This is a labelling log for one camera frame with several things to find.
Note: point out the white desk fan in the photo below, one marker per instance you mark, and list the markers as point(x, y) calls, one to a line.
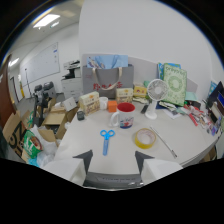
point(155, 95)

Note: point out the yellow tape roll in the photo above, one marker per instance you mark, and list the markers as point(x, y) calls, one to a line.
point(145, 138)

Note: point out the house-shaped cream box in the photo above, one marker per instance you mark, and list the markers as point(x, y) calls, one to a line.
point(89, 102)

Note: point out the open cardboard box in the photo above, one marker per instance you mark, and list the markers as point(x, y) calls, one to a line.
point(56, 117)

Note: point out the green snack bag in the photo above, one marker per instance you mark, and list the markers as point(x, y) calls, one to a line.
point(32, 144)

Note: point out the white office printer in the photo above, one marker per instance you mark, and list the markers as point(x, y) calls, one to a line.
point(72, 81)

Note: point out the white plastic bag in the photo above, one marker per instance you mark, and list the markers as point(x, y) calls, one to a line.
point(46, 149)

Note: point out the metal ruler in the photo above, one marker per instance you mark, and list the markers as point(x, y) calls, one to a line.
point(163, 141)

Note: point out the brown wooden door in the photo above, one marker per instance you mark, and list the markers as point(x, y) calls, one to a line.
point(6, 96)

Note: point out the green patterned book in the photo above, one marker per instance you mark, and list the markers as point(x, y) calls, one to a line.
point(175, 86)

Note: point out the black office chair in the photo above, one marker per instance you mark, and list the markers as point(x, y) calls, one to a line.
point(42, 96)

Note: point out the yellow small box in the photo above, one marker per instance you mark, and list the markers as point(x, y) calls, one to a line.
point(139, 91)

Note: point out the white paper cup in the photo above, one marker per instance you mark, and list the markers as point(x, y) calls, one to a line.
point(103, 103)

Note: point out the white mug red interior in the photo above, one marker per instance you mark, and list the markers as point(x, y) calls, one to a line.
point(124, 115)

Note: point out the black small cube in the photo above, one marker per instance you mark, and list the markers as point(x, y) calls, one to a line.
point(80, 115)

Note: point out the brown printed cardboard box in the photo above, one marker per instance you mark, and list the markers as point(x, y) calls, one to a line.
point(15, 131)

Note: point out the cream printed box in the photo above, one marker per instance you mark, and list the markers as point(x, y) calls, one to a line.
point(124, 95)

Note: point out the teal book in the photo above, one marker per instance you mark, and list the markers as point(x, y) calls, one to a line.
point(167, 66)

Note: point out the orange small box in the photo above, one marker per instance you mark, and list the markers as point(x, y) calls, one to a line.
point(112, 106)

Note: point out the grey tote bag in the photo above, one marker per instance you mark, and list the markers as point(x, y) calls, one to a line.
point(107, 80)

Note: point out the ceiling light panel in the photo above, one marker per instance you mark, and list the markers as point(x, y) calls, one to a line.
point(46, 20)

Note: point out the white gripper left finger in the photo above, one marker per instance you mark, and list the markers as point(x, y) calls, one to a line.
point(68, 167)

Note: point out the black remote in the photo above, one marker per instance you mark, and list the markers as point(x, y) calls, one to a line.
point(144, 108)

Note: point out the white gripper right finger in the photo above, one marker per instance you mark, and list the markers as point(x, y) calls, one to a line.
point(156, 167)

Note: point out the blue scissors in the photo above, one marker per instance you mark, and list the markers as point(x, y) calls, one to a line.
point(106, 139)

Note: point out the whiteboard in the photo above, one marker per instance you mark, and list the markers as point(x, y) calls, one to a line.
point(41, 63)

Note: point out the blue picture board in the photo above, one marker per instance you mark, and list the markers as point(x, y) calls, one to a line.
point(107, 61)

